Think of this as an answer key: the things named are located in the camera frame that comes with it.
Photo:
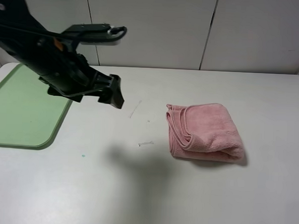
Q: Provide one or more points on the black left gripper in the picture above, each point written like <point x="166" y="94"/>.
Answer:
<point x="77" y="79"/>

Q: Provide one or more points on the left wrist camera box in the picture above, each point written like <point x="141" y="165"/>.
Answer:
<point x="96" y="34"/>

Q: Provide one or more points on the green plastic tray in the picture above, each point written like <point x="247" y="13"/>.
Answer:
<point x="30" y="118"/>

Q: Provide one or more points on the pink fluffy towel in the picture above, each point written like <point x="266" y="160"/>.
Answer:
<point x="203" y="132"/>

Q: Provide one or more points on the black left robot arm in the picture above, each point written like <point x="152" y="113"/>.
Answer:
<point x="53" y="56"/>

